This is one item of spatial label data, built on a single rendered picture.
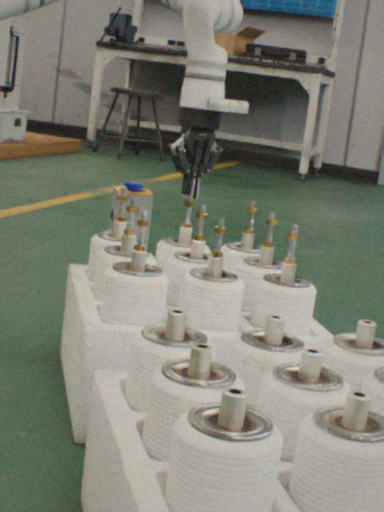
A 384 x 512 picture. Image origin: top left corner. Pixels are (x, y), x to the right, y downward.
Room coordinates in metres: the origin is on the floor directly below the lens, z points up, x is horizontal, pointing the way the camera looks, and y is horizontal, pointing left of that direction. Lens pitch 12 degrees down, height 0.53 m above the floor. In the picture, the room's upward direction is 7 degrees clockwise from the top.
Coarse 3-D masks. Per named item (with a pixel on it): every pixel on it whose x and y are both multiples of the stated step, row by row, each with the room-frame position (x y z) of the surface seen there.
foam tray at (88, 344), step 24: (72, 264) 1.48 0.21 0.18; (72, 288) 1.36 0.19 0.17; (72, 312) 1.32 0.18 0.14; (96, 312) 1.19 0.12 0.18; (240, 312) 1.30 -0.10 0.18; (72, 336) 1.29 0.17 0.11; (96, 336) 1.11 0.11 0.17; (120, 336) 1.12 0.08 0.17; (216, 336) 1.16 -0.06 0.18; (312, 336) 1.21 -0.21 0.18; (72, 360) 1.25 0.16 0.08; (96, 360) 1.12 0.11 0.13; (120, 360) 1.12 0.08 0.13; (216, 360) 1.16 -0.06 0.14; (72, 384) 1.22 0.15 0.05; (72, 408) 1.18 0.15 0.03
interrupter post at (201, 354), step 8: (200, 344) 0.79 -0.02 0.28; (192, 352) 0.78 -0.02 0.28; (200, 352) 0.77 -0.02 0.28; (208, 352) 0.77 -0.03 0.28; (192, 360) 0.78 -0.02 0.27; (200, 360) 0.77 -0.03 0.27; (208, 360) 0.78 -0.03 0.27; (192, 368) 0.78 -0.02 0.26; (200, 368) 0.77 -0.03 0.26; (208, 368) 0.78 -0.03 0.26; (192, 376) 0.77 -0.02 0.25; (200, 376) 0.77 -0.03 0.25; (208, 376) 0.78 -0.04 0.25
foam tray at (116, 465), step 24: (96, 384) 0.92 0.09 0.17; (120, 384) 0.93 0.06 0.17; (96, 408) 0.90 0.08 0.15; (120, 408) 0.84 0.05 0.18; (96, 432) 0.88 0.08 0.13; (120, 432) 0.78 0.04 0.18; (96, 456) 0.86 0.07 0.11; (120, 456) 0.73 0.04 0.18; (144, 456) 0.73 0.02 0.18; (96, 480) 0.85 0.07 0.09; (120, 480) 0.72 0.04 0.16; (144, 480) 0.68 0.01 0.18; (288, 480) 0.74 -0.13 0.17; (96, 504) 0.83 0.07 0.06; (120, 504) 0.70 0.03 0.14; (144, 504) 0.64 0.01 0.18; (288, 504) 0.67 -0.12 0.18
